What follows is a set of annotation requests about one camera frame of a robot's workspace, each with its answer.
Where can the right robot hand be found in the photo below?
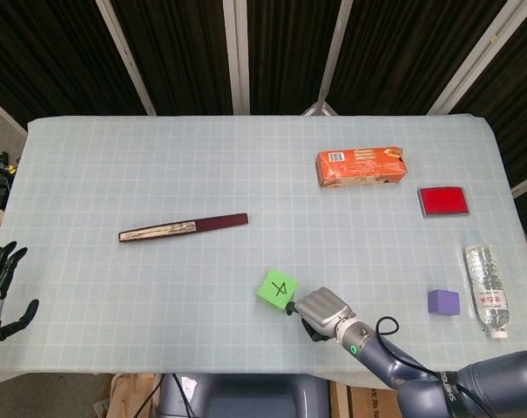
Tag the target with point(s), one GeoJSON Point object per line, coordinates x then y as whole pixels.
{"type": "Point", "coordinates": [324, 309]}

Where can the green numbered cube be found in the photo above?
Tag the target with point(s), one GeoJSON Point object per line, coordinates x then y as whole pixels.
{"type": "Point", "coordinates": [276, 289]}

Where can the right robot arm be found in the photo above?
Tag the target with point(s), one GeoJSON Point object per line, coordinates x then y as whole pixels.
{"type": "Point", "coordinates": [420, 374]}

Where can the purple cube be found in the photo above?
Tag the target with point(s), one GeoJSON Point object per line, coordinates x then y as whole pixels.
{"type": "Point", "coordinates": [442, 302]}

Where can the folded dark red hand fan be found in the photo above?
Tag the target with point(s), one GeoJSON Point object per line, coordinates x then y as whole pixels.
{"type": "Point", "coordinates": [219, 223]}

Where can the light grey gridded table mat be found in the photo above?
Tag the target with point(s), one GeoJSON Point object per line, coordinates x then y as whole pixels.
{"type": "Point", "coordinates": [158, 305]}

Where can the brown cardboard box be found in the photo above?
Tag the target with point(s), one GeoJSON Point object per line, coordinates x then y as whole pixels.
{"type": "Point", "coordinates": [363, 402]}

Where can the blue-grey robot torso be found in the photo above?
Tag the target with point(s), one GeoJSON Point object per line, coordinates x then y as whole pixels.
{"type": "Point", "coordinates": [254, 398]}

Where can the orange snack box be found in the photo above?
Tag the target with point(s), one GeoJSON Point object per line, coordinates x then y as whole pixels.
{"type": "Point", "coordinates": [361, 167]}

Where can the red ink pad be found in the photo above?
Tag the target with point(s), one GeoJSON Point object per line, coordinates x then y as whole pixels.
{"type": "Point", "coordinates": [443, 200]}

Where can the clear plastic water bottle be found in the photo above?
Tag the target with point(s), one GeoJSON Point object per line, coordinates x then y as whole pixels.
{"type": "Point", "coordinates": [487, 291]}

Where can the light wooden crate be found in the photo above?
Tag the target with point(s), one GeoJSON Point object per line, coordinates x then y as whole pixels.
{"type": "Point", "coordinates": [128, 396]}

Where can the white partition frame post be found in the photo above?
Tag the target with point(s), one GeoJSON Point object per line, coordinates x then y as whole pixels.
{"type": "Point", "coordinates": [126, 56]}
{"type": "Point", "coordinates": [476, 56]}
{"type": "Point", "coordinates": [238, 56]}
{"type": "Point", "coordinates": [328, 56]}

